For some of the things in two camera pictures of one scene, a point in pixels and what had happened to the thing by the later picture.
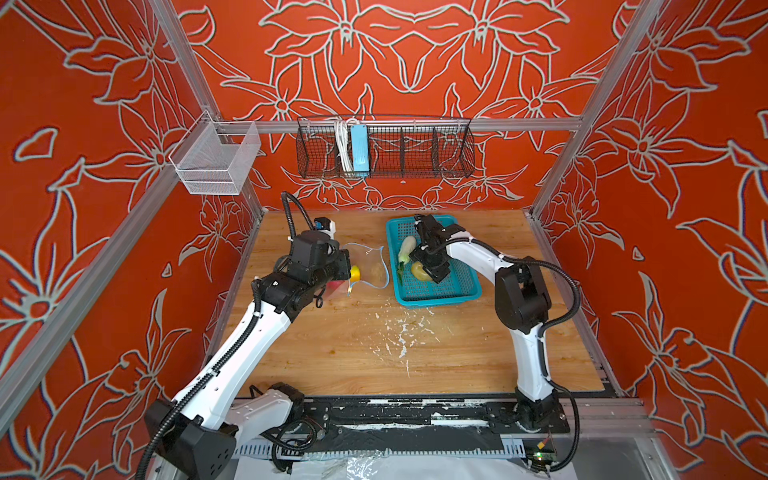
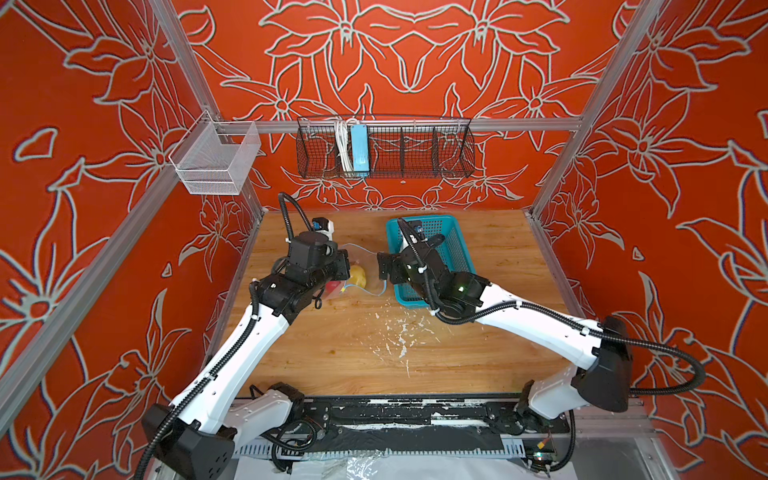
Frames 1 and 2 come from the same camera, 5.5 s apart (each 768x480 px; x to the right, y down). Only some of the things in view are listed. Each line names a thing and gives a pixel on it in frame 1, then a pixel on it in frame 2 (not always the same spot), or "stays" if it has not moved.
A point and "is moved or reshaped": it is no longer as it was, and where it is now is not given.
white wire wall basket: [214, 157] stays
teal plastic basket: [460, 283] stays
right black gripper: [437, 272] → [397, 260]
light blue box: [360, 150] stays
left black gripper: [341, 256] stays
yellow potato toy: [419, 272] is moved or reshaped
